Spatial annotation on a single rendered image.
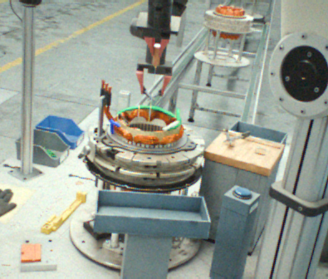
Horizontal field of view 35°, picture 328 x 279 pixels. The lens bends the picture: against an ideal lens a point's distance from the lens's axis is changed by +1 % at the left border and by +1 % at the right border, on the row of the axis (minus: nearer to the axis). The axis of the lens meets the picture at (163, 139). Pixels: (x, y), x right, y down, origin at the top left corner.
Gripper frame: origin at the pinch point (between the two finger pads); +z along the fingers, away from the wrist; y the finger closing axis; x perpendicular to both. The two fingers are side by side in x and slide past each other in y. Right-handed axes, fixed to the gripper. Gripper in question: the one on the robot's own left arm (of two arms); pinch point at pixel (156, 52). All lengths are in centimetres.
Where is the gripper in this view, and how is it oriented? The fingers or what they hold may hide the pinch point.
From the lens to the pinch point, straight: 135.5
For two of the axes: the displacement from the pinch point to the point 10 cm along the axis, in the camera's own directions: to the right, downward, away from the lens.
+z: -0.7, 7.1, 7.0
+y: -9.9, -1.4, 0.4
